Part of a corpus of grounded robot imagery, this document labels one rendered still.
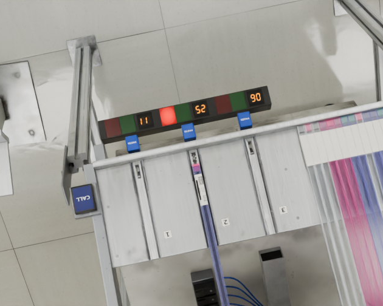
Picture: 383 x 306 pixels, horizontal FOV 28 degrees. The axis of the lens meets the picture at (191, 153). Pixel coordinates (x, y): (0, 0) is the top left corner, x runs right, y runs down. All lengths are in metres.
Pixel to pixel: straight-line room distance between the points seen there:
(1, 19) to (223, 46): 0.61
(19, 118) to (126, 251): 0.88
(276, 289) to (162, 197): 0.43
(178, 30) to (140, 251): 0.86
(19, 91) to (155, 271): 0.72
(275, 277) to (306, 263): 0.09
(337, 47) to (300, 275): 0.74
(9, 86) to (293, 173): 0.99
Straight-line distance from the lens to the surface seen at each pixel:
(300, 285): 1.81
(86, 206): 1.41
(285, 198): 1.44
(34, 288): 2.54
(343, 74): 2.27
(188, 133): 1.45
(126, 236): 1.44
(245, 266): 1.75
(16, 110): 2.21
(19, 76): 2.16
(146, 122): 1.49
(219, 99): 1.50
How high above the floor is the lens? 2.00
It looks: 61 degrees down
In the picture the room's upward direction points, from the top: 167 degrees clockwise
